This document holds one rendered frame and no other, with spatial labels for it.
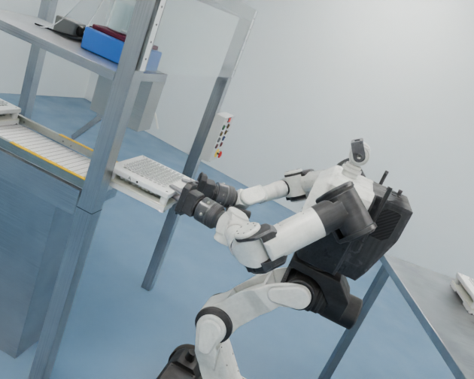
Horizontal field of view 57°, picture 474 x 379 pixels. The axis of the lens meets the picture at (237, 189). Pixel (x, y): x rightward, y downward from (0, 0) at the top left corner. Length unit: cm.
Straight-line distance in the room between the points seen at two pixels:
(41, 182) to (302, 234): 98
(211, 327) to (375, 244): 65
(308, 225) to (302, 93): 385
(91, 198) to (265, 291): 66
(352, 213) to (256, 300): 54
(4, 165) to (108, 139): 49
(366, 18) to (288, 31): 83
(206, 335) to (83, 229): 57
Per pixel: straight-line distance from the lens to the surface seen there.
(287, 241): 117
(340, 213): 120
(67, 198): 167
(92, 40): 164
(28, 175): 176
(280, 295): 152
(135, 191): 155
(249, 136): 518
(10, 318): 212
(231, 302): 163
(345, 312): 156
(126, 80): 141
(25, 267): 196
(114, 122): 144
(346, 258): 143
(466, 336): 187
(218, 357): 176
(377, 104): 479
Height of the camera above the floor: 156
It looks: 18 degrees down
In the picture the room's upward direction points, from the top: 22 degrees clockwise
